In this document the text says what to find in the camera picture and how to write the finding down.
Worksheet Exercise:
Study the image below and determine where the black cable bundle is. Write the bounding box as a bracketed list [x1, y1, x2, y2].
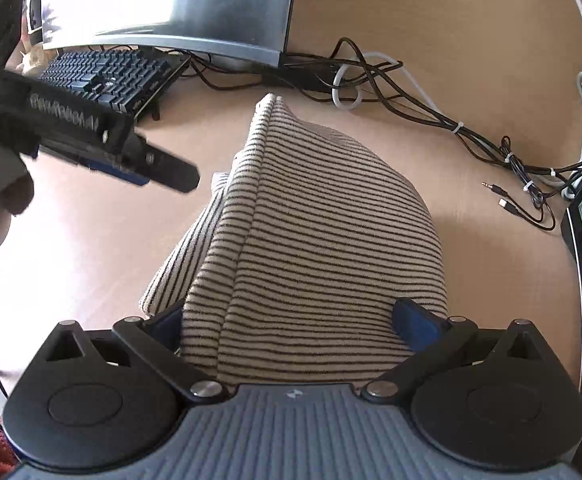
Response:
[180, 36, 582, 232]

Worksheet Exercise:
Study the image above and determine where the curved black monitor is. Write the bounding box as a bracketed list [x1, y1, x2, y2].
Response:
[41, 0, 293, 66]

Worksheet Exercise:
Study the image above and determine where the striped beige knit garment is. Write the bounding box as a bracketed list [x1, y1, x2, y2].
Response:
[140, 94, 447, 387]

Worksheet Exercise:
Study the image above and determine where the white loop cable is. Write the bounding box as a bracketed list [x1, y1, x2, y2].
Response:
[331, 51, 442, 111]

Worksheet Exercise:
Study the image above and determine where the black keyboard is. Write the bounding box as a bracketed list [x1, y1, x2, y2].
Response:
[40, 46, 190, 120]

